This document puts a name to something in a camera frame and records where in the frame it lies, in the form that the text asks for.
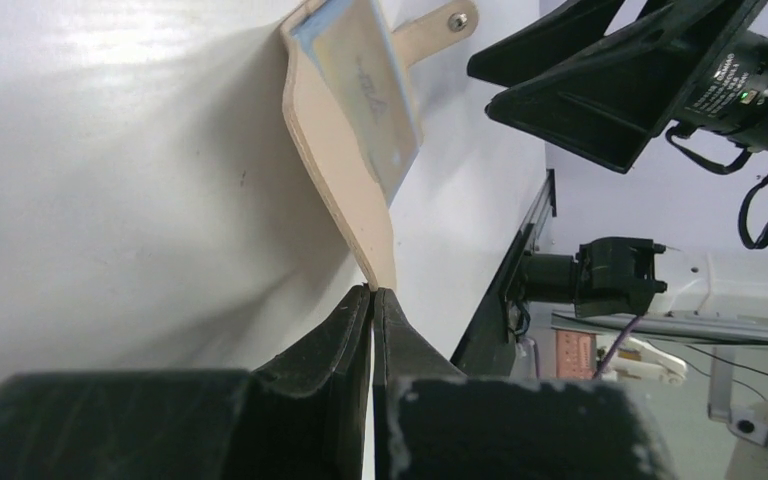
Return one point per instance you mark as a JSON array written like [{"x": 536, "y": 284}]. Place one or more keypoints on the aluminium front frame rail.
[{"x": 705, "y": 329}]

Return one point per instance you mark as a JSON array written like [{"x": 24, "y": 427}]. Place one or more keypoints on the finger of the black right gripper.
[
  {"x": 546, "y": 43},
  {"x": 608, "y": 101}
]

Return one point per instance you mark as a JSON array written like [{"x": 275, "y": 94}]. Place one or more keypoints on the beige leather card holder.
[{"x": 328, "y": 147}]

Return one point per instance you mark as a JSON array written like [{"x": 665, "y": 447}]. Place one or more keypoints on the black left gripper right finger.
[{"x": 431, "y": 421}]

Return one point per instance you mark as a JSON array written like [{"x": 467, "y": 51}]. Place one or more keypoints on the blue credit card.
[{"x": 351, "y": 45}]

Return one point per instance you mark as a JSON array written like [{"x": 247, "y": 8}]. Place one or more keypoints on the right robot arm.
[{"x": 620, "y": 275}]

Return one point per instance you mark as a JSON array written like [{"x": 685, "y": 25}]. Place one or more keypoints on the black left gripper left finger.
[{"x": 299, "y": 416}]

